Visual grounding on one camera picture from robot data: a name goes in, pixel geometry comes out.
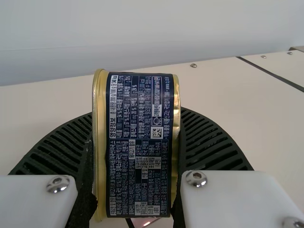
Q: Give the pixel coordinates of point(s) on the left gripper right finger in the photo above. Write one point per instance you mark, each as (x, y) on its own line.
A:
(209, 147)

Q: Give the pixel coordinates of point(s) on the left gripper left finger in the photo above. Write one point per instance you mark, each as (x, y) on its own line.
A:
(47, 152)

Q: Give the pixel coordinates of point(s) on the gold rectangular tin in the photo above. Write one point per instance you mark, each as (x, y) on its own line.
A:
(135, 142)

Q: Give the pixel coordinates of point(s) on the black strip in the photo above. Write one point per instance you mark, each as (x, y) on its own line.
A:
(273, 74)

